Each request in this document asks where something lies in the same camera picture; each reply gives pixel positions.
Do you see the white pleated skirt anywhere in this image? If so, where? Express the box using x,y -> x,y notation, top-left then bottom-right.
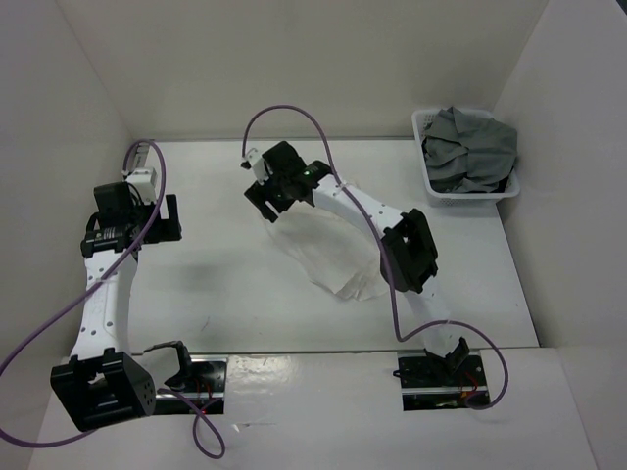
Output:
264,202 -> 388,302

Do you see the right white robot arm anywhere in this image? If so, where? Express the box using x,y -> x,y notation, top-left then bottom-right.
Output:
241,141 -> 450,327

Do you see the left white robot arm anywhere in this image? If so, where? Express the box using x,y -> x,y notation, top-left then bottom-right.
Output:
50,168 -> 195,432

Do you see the white plastic basket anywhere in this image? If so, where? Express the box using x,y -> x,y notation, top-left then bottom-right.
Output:
411,108 -> 520,208

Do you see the grey skirt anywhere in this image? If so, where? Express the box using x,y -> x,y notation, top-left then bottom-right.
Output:
420,107 -> 518,194

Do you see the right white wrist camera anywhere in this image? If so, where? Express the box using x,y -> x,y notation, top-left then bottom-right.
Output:
240,148 -> 269,185

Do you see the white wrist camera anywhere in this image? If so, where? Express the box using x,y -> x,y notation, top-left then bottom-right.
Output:
240,148 -> 269,185
124,167 -> 158,205

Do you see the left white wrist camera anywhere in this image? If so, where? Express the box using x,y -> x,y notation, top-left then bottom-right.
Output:
124,167 -> 158,205

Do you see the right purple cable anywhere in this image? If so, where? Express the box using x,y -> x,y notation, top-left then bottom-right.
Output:
242,103 -> 506,410

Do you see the purple cable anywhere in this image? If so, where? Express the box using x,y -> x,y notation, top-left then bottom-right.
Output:
242,103 -> 506,410
0,138 -> 226,458

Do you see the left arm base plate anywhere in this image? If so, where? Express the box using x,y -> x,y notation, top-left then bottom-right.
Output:
154,355 -> 227,416

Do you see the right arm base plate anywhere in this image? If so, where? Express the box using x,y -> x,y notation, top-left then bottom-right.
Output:
392,353 -> 491,412

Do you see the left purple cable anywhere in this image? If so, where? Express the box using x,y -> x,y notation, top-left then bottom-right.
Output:
0,138 -> 226,458

